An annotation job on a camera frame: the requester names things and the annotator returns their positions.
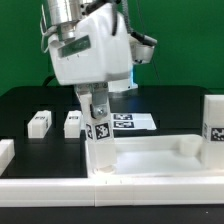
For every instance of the white front fence bar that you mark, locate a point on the white front fence bar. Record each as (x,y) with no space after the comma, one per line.
(111,192)

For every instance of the white desk top tray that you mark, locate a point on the white desk top tray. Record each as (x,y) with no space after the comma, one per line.
(161,156)

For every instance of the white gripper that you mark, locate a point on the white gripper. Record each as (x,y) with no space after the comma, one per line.
(94,56)

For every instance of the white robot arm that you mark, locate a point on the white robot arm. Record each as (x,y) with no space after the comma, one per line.
(62,16)

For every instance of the fiducial marker sheet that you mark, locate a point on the fiducial marker sheet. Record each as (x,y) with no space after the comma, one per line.
(133,121)

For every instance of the white left fence block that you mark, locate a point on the white left fence block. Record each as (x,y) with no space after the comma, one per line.
(7,152)

